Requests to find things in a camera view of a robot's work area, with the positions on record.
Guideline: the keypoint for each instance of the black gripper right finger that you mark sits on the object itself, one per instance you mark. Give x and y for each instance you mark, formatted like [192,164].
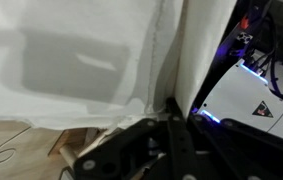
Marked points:
[247,153]

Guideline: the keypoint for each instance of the light wooden bed frame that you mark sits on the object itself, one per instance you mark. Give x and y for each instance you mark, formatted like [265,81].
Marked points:
[71,143]

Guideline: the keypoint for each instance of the white stitched duvet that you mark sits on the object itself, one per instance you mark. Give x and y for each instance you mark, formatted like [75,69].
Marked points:
[81,60]

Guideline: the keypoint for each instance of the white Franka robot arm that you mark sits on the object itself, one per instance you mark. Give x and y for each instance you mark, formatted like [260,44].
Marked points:
[247,96]

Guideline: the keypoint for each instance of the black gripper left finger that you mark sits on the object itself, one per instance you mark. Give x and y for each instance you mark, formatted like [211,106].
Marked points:
[131,153]

